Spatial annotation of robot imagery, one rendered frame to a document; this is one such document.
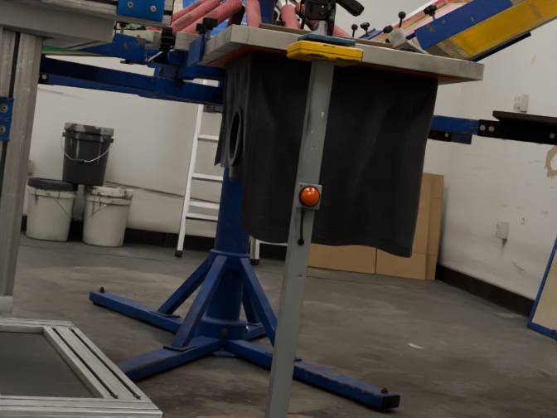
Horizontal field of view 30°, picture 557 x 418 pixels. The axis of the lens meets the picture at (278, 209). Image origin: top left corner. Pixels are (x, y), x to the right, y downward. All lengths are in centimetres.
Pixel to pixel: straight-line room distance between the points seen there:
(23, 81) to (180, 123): 486
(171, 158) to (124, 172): 32
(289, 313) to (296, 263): 10
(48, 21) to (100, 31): 10
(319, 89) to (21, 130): 61
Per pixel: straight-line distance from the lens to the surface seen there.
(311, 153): 210
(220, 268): 364
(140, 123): 698
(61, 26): 208
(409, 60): 236
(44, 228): 663
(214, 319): 373
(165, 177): 700
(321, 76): 211
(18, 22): 207
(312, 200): 206
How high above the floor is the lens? 73
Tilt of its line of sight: 3 degrees down
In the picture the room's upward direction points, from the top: 8 degrees clockwise
